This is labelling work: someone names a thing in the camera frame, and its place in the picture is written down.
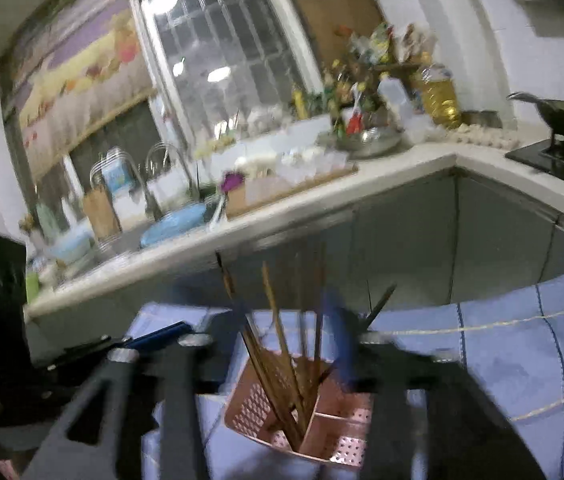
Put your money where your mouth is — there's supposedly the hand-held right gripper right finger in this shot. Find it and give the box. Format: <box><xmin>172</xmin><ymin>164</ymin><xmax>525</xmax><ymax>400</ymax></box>
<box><xmin>319</xmin><ymin>285</ymin><xmax>548</xmax><ymax>480</ymax></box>

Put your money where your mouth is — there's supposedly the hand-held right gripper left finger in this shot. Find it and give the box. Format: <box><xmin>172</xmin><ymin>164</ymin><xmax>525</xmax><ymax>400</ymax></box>
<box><xmin>20</xmin><ymin>317</ymin><xmax>245</xmax><ymax>480</ymax></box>

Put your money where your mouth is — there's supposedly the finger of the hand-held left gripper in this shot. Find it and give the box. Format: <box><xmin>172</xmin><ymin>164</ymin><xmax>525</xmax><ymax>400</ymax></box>
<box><xmin>44</xmin><ymin>334</ymin><xmax>125</xmax><ymax>373</ymax></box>
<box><xmin>124</xmin><ymin>321</ymin><xmax>195</xmax><ymax>352</ymax></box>

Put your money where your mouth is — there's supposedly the bundle of wooden chopsticks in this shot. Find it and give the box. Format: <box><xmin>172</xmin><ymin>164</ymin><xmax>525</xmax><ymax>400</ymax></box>
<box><xmin>214</xmin><ymin>249</ymin><xmax>399</xmax><ymax>453</ymax></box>

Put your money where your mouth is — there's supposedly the pink perforated plastic basket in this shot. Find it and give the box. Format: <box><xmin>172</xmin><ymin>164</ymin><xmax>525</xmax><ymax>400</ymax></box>
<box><xmin>222</xmin><ymin>351</ymin><xmax>377</xmax><ymax>470</ymax></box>

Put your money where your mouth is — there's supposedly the blue plate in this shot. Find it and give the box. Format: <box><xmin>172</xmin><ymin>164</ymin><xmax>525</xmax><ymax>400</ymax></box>
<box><xmin>138</xmin><ymin>202</ymin><xmax>211</xmax><ymax>250</ymax></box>

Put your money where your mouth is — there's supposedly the wooden cutting board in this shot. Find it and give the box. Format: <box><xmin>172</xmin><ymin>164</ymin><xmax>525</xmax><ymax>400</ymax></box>
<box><xmin>82</xmin><ymin>184</ymin><xmax>123</xmax><ymax>242</ymax></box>

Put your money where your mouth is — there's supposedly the chrome faucet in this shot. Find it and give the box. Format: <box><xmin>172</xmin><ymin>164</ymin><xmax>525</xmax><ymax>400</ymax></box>
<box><xmin>143</xmin><ymin>141</ymin><xmax>201</xmax><ymax>222</ymax></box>
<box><xmin>89</xmin><ymin>147</ymin><xmax>140</xmax><ymax>196</ymax></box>

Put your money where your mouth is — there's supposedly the blue checked cloth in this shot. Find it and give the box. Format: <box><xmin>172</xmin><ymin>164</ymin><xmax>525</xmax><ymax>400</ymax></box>
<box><xmin>126</xmin><ymin>259</ymin><xmax>564</xmax><ymax>480</ymax></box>

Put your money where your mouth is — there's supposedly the purple object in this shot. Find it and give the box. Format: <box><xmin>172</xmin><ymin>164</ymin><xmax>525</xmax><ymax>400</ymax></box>
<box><xmin>221</xmin><ymin>171</ymin><xmax>245</xmax><ymax>195</ymax></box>

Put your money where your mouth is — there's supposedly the blue detergent jug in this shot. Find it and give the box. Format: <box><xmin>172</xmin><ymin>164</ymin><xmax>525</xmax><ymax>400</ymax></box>
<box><xmin>102</xmin><ymin>154</ymin><xmax>138</xmax><ymax>195</ymax></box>

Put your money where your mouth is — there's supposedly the metal bowl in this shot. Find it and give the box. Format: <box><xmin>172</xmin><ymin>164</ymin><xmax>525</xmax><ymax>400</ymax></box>
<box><xmin>336</xmin><ymin>126</ymin><xmax>406</xmax><ymax>157</ymax></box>

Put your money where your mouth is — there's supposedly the white plastic jug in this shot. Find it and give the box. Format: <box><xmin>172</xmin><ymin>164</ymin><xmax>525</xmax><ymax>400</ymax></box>
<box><xmin>378</xmin><ymin>74</ymin><xmax>413</xmax><ymax>128</ymax></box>

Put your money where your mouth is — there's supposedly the tray of eggs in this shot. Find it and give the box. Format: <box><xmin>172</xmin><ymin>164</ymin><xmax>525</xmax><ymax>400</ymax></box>
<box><xmin>446</xmin><ymin>126</ymin><xmax>522</xmax><ymax>150</ymax></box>

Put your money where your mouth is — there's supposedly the yellow cooking oil bottle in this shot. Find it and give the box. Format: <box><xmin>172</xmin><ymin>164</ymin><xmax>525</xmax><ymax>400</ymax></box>
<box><xmin>413</xmin><ymin>62</ymin><xmax>464</xmax><ymax>130</ymax></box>

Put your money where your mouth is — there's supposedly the black gas stove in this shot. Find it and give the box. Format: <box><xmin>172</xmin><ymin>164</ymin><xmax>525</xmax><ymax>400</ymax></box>
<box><xmin>504</xmin><ymin>136</ymin><xmax>564</xmax><ymax>187</ymax></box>

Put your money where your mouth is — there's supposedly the barred window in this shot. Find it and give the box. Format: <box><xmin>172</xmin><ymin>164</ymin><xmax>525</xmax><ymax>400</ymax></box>
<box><xmin>129</xmin><ymin>0</ymin><xmax>323</xmax><ymax>136</ymax></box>

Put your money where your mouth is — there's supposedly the black wok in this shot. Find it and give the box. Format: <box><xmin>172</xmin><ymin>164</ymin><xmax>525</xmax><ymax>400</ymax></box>
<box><xmin>506</xmin><ymin>91</ymin><xmax>564</xmax><ymax>137</ymax></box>

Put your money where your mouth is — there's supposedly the wall poster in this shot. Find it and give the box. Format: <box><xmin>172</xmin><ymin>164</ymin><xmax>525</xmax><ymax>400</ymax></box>
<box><xmin>0</xmin><ymin>0</ymin><xmax>159</xmax><ymax>182</ymax></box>

